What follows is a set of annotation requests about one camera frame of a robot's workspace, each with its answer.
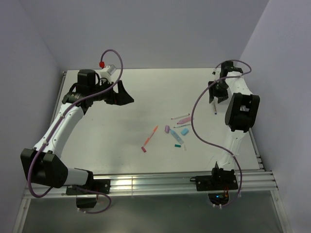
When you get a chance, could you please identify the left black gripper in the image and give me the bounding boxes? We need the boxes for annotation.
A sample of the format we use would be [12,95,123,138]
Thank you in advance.
[89,80,134,106]

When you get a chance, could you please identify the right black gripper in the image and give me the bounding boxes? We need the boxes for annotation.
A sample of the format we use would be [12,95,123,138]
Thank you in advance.
[208,80,229,103]

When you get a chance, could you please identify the grey blue-tip pen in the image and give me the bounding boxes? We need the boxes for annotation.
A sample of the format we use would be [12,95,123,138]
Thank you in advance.
[212,102,217,115]

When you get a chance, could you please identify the orange pen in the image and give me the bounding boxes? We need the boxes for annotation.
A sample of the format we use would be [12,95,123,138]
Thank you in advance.
[143,126,158,147]

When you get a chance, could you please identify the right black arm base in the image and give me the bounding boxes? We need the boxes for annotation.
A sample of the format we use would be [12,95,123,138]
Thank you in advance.
[190,167,239,191]

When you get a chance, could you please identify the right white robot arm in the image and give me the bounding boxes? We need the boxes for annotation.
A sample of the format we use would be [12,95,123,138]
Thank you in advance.
[208,60,260,171]

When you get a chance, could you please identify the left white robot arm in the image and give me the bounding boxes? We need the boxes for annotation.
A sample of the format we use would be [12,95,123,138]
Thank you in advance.
[20,65,134,194]

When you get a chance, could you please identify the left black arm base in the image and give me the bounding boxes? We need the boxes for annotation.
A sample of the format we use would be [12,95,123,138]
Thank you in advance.
[66,179,112,211]

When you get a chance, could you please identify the white thin pen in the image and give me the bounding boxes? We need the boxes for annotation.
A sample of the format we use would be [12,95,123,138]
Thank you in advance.
[171,113,190,120]

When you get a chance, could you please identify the teal thin pen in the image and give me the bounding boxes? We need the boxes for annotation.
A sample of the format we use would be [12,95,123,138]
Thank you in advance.
[173,123,191,128]

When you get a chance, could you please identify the pink highlighter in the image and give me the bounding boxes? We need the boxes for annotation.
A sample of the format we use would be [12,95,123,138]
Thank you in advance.
[177,116,192,125]

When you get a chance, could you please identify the light blue cap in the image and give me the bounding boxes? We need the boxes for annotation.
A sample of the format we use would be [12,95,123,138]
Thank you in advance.
[181,128,189,136]

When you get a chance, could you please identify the purple marker cap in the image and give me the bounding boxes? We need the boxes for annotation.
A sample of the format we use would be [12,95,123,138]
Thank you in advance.
[165,125,170,133]

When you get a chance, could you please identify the light blue highlighter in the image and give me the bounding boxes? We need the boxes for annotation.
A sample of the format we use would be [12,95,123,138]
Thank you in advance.
[170,129,184,145]

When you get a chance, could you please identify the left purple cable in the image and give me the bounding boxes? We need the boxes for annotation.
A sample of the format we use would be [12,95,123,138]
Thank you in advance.
[27,49,123,215]

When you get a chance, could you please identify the purple cable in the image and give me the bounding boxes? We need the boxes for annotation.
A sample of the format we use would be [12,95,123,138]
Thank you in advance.
[27,49,123,215]
[190,59,252,208]

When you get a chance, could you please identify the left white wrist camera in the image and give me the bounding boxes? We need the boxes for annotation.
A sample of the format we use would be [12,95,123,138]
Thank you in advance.
[98,65,117,83]

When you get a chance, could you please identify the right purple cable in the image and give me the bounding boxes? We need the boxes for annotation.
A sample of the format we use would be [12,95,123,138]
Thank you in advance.
[190,59,252,208]

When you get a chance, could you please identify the aluminium rail frame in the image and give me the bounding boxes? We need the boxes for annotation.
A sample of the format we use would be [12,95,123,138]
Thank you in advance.
[14,68,292,233]

